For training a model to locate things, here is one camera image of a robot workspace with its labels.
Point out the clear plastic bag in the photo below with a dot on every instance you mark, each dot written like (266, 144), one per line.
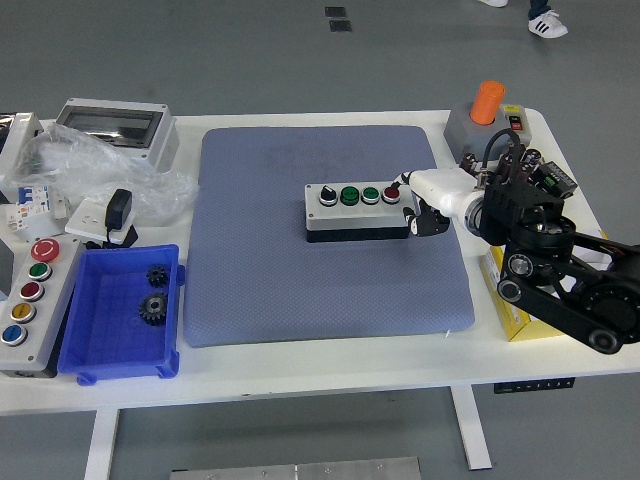
(100, 165)

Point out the small black gear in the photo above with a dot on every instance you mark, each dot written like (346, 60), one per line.
(157, 276)

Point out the blue plastic bin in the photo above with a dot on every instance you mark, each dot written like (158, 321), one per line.
(115, 345)

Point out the orange cylinder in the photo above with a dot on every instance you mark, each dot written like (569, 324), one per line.
(487, 102)

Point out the black power adapter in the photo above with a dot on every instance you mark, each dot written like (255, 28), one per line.
(119, 207)

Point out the grey clear-lid distribution box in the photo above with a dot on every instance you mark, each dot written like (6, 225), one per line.
(165, 145)

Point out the white table leg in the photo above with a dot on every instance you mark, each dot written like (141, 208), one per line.
(100, 445)
(472, 430)

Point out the grey five-button control box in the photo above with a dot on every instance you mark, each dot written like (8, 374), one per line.
(50, 300)

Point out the large black gear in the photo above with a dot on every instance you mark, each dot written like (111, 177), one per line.
(152, 310)

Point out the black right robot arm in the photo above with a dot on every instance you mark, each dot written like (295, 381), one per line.
(550, 300)

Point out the blue-grey mat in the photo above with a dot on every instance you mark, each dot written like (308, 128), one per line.
(260, 280)

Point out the white blue circuit breaker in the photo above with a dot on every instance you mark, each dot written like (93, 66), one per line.
(30, 200)

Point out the person's white shoe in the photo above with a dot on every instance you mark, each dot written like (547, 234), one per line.
(494, 2)
(547, 25)

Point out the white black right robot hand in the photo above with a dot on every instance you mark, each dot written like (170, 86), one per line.
(445, 187)

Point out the white wall socket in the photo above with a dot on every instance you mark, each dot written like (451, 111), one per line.
(87, 220)

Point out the dark floor plate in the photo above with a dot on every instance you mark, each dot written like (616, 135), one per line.
(335, 12)
(340, 26)

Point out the black table control panel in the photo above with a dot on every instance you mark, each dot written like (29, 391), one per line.
(532, 386)

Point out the grey switch box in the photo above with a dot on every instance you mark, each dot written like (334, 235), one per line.
(462, 132)

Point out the grey four-button control box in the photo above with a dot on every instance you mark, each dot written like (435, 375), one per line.
(350, 217)

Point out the black module green terminal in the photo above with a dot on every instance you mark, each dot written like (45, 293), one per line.
(557, 179)

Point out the white enclosure box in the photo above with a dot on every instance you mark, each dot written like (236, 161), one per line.
(20, 135)

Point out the white yellow cardboard box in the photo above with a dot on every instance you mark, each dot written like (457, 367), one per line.
(520, 327)

